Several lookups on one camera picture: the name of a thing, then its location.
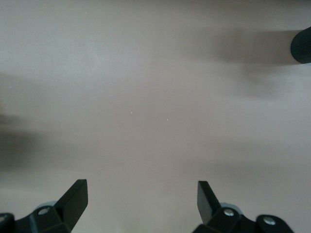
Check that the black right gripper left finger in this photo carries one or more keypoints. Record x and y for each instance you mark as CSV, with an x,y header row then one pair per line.
x,y
70,204

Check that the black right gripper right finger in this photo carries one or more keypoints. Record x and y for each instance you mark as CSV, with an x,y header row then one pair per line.
x,y
206,206

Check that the black ribbed cylinder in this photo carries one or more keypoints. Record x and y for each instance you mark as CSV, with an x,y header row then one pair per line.
x,y
302,46

